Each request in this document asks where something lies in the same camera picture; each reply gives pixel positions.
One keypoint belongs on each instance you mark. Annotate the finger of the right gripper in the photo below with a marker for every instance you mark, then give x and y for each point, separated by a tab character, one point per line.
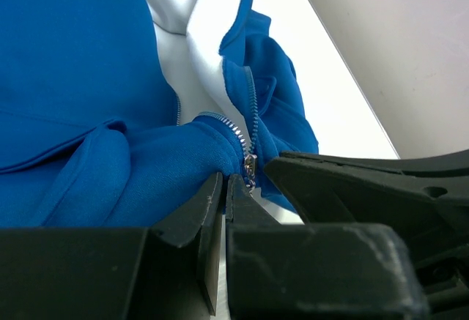
448	171
433	221

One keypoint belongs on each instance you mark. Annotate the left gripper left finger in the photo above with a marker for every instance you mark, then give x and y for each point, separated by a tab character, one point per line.
168	271

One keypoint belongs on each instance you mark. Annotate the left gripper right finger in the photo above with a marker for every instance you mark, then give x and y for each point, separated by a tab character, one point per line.
315	270

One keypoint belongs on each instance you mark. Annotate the blue zip jacket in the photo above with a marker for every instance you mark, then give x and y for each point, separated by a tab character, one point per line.
115	112

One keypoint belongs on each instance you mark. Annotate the silver zipper pull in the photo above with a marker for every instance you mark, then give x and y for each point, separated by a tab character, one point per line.
249	167

